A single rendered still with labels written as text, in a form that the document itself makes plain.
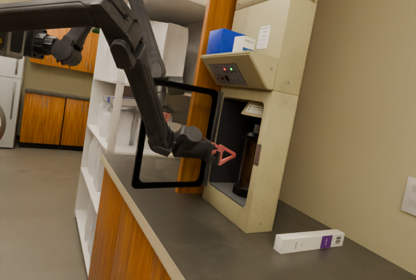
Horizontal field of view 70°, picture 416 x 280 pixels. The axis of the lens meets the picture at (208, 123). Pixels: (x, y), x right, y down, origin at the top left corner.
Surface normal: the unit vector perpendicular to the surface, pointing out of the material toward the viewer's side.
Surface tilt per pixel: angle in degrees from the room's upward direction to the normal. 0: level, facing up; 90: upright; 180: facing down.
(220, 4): 90
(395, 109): 90
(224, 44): 90
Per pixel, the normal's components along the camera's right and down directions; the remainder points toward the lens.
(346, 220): -0.87, -0.11
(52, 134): 0.47, 0.15
